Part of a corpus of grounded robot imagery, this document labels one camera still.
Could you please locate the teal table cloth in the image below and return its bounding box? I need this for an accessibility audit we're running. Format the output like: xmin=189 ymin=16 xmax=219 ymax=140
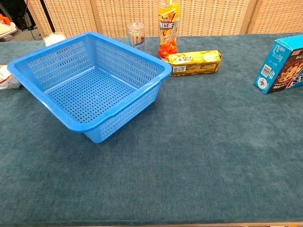
xmin=0 ymin=32 xmax=303 ymax=225

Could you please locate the clear jar of wafer sticks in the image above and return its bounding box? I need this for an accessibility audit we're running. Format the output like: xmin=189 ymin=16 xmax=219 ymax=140
xmin=127 ymin=22 xmax=147 ymax=52

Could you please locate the gold cracker packet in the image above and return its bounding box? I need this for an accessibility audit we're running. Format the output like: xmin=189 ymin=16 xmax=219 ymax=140
xmin=165 ymin=50 xmax=223 ymax=77

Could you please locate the orange iced tea bottle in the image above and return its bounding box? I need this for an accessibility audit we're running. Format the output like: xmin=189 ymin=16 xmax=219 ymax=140
xmin=158 ymin=0 xmax=180 ymax=60

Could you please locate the white snack packet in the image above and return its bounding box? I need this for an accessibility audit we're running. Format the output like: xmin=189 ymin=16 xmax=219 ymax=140
xmin=0 ymin=65 xmax=21 ymax=90

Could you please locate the white tissue object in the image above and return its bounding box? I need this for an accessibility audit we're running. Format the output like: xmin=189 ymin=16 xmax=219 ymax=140
xmin=43 ymin=33 xmax=66 ymax=47

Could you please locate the blue perforated plastic basket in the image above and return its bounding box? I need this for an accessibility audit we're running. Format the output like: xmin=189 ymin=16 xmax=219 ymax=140
xmin=7 ymin=32 xmax=172 ymax=144

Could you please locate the blue cookie box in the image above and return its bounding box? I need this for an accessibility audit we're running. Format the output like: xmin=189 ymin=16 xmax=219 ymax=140
xmin=253 ymin=35 xmax=303 ymax=95

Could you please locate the wicker folding screen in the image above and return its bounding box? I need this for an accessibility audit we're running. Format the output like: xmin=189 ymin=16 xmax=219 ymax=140
xmin=25 ymin=0 xmax=303 ymax=38

